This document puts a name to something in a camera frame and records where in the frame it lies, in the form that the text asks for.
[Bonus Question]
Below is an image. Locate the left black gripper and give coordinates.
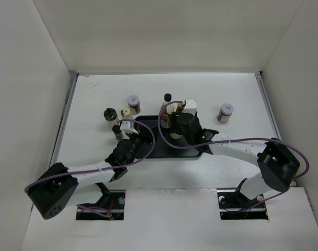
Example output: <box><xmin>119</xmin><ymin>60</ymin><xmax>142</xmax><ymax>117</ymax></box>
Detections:
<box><xmin>126</xmin><ymin>125</ymin><xmax>158</xmax><ymax>166</ymax></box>

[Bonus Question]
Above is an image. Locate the yellow-cap red sauce bottle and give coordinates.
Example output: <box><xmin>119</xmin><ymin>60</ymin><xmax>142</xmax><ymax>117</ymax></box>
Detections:
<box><xmin>175</xmin><ymin>102</ymin><xmax>184</xmax><ymax>114</ymax></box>

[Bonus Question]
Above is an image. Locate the tall black-cap sauce bottle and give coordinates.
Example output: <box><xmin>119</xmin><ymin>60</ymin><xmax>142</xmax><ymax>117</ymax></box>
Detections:
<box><xmin>160</xmin><ymin>93</ymin><xmax>175</xmax><ymax>129</ymax></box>

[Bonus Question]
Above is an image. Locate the silver-lid white powder jar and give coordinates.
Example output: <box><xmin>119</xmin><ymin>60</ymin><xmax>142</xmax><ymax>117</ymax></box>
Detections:
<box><xmin>170</xmin><ymin>133</ymin><xmax>182</xmax><ymax>140</ymax></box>

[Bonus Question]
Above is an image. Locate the red-label lid brown jar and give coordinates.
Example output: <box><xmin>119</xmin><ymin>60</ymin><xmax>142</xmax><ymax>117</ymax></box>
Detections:
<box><xmin>127</xmin><ymin>95</ymin><xmax>141</xmax><ymax>115</ymax></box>

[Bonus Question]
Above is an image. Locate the red-label lid spice jar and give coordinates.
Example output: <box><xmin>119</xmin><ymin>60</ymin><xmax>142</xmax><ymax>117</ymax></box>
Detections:
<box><xmin>217</xmin><ymin>104</ymin><xmax>234</xmax><ymax>123</ymax></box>

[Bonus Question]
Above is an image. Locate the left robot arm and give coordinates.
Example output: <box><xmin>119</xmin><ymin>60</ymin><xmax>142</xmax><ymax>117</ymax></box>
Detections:
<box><xmin>25</xmin><ymin>127</ymin><xmax>156</xmax><ymax>220</ymax></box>

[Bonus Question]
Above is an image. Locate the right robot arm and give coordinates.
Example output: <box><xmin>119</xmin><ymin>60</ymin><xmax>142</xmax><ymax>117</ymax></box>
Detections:
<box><xmin>171</xmin><ymin>113</ymin><xmax>300</xmax><ymax>207</ymax></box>

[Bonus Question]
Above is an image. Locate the small dark pepper bottle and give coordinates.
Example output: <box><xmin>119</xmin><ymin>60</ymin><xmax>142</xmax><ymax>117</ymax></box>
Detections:
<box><xmin>112</xmin><ymin>124</ymin><xmax>124</xmax><ymax>141</ymax></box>

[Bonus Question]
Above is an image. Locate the black plastic tray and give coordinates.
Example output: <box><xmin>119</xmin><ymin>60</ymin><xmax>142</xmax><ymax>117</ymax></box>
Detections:
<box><xmin>135</xmin><ymin>115</ymin><xmax>202</xmax><ymax>159</ymax></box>

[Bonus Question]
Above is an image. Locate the yellow-cap white powder jar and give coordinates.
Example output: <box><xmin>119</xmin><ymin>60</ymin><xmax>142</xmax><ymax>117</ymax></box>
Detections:
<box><xmin>120</xmin><ymin>108</ymin><xmax>134</xmax><ymax>127</ymax></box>

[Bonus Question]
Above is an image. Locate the black-cap shaker jar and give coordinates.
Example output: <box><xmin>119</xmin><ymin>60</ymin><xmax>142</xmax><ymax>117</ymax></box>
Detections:
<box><xmin>103</xmin><ymin>108</ymin><xmax>119</xmax><ymax>128</ymax></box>

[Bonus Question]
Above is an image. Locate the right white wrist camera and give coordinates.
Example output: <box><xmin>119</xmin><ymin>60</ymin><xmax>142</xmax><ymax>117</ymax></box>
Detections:
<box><xmin>183</xmin><ymin>98</ymin><xmax>197</xmax><ymax>116</ymax></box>

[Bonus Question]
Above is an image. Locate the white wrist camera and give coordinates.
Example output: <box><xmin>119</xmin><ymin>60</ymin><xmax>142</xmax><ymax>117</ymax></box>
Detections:
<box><xmin>183</xmin><ymin>98</ymin><xmax>197</xmax><ymax>116</ymax></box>
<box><xmin>120</xmin><ymin>121</ymin><xmax>138</xmax><ymax>134</ymax></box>

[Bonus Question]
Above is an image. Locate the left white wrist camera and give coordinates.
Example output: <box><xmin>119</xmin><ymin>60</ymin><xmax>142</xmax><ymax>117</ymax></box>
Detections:
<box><xmin>120</xmin><ymin>121</ymin><xmax>138</xmax><ymax>134</ymax></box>

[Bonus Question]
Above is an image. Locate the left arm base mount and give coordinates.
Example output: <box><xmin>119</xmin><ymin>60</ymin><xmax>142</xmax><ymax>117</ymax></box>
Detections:
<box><xmin>76</xmin><ymin>182</ymin><xmax>126</xmax><ymax>221</ymax></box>

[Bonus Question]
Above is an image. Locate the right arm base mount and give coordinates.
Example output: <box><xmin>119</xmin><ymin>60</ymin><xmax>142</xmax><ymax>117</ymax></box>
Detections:
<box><xmin>217</xmin><ymin>190</ymin><xmax>268</xmax><ymax>220</ymax></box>

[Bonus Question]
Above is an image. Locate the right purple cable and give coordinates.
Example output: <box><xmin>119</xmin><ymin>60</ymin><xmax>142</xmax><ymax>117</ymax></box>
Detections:
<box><xmin>158</xmin><ymin>100</ymin><xmax>311</xmax><ymax>213</ymax></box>

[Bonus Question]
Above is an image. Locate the purple cable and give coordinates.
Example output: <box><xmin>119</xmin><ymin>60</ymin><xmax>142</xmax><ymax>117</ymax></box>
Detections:
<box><xmin>24</xmin><ymin>119</ymin><xmax>156</xmax><ymax>218</ymax></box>
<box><xmin>158</xmin><ymin>100</ymin><xmax>311</xmax><ymax>213</ymax></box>

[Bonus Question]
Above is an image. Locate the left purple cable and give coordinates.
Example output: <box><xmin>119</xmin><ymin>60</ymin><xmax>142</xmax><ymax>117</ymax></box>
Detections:
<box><xmin>24</xmin><ymin>119</ymin><xmax>156</xmax><ymax>218</ymax></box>

